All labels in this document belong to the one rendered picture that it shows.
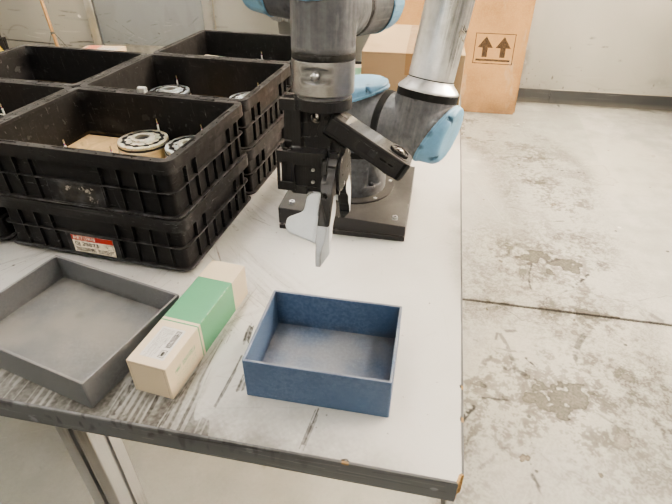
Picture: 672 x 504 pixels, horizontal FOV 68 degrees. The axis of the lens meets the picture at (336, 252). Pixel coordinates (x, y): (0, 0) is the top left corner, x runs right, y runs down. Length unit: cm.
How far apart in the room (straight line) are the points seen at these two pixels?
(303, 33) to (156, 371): 46
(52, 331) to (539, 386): 139
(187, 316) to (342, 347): 24
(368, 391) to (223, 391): 21
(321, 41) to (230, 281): 42
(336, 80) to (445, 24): 40
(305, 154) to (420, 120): 37
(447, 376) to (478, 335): 111
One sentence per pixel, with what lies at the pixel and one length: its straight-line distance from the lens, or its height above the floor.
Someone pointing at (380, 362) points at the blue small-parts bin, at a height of 70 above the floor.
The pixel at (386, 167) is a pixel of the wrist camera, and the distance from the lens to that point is 62.
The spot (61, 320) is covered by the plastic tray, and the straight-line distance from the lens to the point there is 94.
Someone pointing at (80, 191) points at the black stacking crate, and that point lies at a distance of 99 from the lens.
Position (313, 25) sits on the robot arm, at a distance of 59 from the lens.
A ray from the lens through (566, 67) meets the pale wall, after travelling 422.
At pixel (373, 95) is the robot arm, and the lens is 100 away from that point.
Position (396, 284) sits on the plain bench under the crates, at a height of 70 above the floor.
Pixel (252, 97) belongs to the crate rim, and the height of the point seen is 93.
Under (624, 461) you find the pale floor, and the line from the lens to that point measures 170.
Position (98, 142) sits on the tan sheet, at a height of 83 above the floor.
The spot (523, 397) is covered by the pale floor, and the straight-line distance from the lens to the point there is 173.
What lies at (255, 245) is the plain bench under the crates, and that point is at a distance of 102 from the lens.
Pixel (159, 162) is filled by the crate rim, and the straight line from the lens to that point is 85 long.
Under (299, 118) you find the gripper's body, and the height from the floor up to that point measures 105.
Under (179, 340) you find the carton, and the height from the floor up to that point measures 76.
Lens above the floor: 127
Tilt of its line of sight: 35 degrees down
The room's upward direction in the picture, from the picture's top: straight up
